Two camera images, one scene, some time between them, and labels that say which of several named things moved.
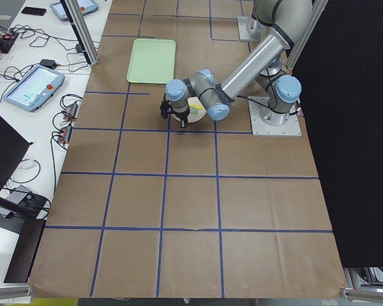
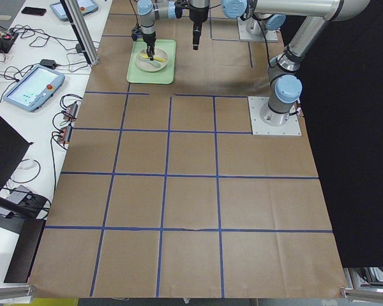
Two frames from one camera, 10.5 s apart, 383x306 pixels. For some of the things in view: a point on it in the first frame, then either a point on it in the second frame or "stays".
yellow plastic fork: x=196 y=106 to x=146 y=56
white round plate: x=193 y=117 to x=159 y=62
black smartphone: x=34 y=11 stays
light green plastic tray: x=152 y=61 stays
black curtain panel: x=345 y=81 stays
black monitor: x=6 y=148 stays
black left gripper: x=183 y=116 to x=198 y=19
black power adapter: x=48 y=63 stays
